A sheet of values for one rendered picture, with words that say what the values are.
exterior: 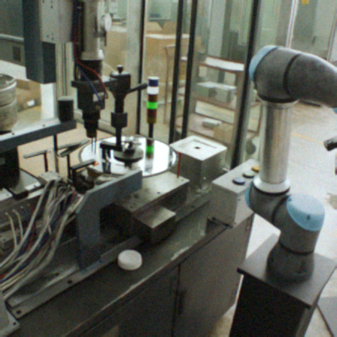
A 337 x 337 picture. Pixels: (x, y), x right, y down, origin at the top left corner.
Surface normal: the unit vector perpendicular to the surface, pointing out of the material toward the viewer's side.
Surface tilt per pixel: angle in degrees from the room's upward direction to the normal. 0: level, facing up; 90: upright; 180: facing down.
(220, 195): 90
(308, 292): 0
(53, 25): 90
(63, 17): 90
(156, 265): 0
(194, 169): 90
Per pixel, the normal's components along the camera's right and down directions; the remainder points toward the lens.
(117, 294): 0.07, -0.90
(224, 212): -0.64, 0.29
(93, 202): 0.76, 0.32
